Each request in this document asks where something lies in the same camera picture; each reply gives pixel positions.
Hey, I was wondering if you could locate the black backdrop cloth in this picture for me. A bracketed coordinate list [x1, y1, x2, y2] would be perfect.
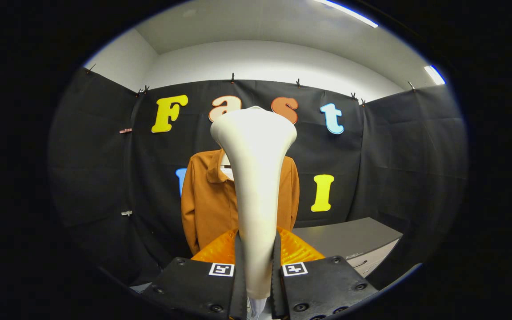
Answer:
[48, 66, 468, 289]

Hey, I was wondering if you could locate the white mannequin torso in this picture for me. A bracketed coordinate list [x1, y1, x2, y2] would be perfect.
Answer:
[220, 152, 235, 181]

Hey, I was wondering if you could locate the long ceiling light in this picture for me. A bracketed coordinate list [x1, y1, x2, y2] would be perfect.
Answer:
[313, 0, 379, 28]

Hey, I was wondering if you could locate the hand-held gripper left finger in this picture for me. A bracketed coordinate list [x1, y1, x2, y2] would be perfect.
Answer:
[143, 228, 248, 320]

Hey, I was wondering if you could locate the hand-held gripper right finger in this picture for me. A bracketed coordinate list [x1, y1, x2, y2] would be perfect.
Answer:
[270, 228, 379, 320]

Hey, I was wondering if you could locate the small ceiling light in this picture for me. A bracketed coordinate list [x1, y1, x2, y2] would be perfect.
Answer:
[424, 65, 446, 86]

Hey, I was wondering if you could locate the orange button-up shirt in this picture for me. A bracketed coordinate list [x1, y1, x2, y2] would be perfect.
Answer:
[180, 149, 300, 256]

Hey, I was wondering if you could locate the row of black cloth clips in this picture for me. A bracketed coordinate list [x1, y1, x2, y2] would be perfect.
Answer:
[85, 64, 417, 107]

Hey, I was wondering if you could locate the grey cabinet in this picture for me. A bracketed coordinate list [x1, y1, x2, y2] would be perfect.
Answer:
[292, 217, 403, 279]

